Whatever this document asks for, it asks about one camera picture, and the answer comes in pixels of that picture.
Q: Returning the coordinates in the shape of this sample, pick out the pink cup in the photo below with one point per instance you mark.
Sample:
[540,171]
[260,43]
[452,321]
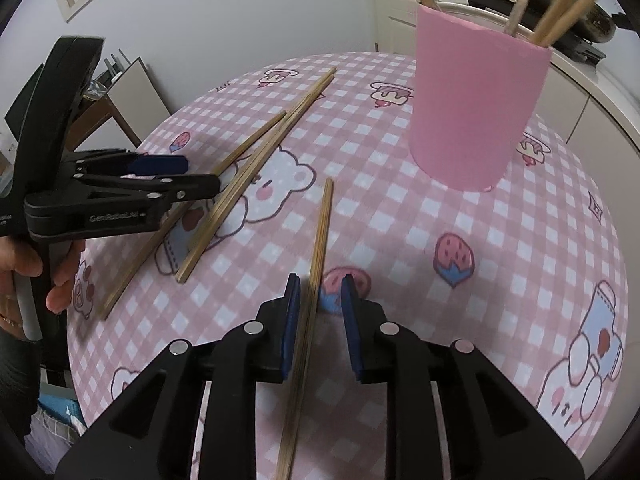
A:
[475,110]

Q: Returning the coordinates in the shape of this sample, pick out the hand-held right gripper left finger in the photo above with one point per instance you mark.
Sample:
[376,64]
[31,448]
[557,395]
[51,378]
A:
[291,330]

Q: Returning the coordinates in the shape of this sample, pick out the white router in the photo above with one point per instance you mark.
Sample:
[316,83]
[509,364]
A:
[116,62]

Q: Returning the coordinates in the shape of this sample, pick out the lilac cloth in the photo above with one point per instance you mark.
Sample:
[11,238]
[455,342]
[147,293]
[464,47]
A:
[50,445]

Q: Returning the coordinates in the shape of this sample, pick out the bunch of wooden chopsticks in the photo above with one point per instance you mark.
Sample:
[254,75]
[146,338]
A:
[521,0]

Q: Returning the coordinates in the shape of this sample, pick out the white panel door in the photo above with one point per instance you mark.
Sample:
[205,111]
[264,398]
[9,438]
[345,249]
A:
[395,27]

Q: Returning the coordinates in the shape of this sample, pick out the brown wooden desk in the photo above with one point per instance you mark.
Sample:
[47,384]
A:
[107,122]

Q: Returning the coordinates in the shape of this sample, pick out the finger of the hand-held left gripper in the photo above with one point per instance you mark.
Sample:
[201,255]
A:
[160,165]
[190,187]

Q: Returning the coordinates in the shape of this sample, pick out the blue box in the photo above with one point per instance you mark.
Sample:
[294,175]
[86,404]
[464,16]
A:
[60,407]

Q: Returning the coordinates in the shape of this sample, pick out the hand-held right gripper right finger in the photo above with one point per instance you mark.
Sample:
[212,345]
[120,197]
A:
[350,330]

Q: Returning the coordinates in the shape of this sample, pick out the bamboo chopstick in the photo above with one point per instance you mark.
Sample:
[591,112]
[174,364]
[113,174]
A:
[242,185]
[235,187]
[250,142]
[319,245]

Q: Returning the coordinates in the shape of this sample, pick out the person's left forearm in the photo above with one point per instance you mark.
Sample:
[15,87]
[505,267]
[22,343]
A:
[15,385]

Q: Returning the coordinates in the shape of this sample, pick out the person's left hand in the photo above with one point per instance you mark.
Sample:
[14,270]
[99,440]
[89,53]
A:
[20,260]

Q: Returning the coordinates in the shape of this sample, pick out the white counter cabinet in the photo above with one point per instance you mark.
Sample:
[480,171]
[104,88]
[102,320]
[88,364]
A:
[575,105]

